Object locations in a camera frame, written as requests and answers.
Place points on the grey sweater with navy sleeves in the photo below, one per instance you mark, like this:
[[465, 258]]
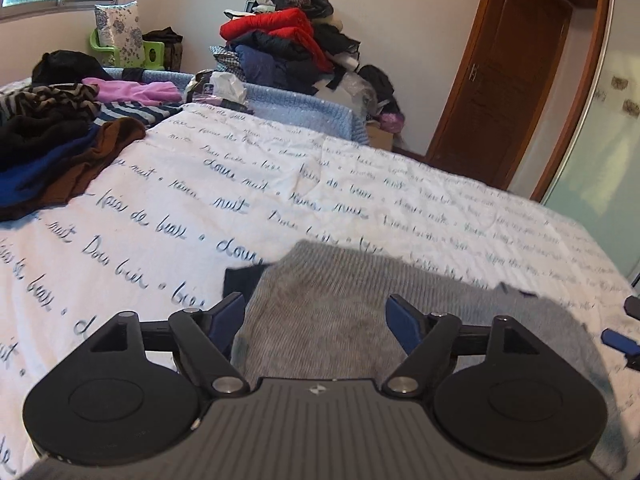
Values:
[[320, 300]]

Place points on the brown garment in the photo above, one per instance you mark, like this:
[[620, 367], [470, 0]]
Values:
[[100, 155]]

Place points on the red jacket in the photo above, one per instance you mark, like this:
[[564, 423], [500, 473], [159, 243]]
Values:
[[270, 22]]

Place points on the royal blue garment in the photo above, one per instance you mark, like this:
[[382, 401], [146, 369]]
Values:
[[35, 170]]

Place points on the blue knitted blanket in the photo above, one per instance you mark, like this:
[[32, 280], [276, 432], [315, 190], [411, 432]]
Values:
[[300, 105]]

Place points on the cardboard box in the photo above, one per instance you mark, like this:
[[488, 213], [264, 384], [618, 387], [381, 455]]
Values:
[[380, 137]]

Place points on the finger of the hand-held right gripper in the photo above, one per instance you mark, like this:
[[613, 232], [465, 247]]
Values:
[[633, 307], [620, 340]]

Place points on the frosted glass wardrobe door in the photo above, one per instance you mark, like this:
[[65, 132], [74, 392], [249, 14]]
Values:
[[600, 135]]

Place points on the dark bag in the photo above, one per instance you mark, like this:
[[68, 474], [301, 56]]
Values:
[[167, 45]]

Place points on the pink garment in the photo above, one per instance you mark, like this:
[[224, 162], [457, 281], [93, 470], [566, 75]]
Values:
[[135, 91]]

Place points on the green plastic chair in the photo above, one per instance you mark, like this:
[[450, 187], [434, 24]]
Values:
[[152, 52]]

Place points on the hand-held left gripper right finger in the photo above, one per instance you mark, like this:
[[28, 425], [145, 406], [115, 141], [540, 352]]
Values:
[[402, 323]]

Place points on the pile of clothes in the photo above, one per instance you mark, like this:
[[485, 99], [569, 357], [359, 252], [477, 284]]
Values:
[[270, 65]]

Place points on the navy and white striped garment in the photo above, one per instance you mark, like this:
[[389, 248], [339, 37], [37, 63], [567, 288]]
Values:
[[135, 111]]

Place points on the clear plastic bag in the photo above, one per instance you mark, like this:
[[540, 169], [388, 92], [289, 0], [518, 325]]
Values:
[[350, 90]]

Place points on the black backpack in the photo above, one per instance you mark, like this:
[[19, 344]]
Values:
[[377, 82]]

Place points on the purple cloth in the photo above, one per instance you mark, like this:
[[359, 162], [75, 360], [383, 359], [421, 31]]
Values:
[[391, 121]]

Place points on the wooden door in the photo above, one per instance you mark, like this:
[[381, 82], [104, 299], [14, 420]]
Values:
[[495, 85]]

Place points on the black and white striped garment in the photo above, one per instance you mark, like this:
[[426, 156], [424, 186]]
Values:
[[60, 97]]

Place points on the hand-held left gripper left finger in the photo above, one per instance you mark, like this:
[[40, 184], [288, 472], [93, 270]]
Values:
[[227, 316]]

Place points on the white script-printed bedspread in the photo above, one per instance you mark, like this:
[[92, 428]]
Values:
[[175, 200]]

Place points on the floral pillow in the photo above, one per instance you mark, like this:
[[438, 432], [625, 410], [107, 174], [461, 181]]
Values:
[[117, 30]]

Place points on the white plastic bag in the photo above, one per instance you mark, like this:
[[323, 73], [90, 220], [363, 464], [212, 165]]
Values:
[[227, 85]]

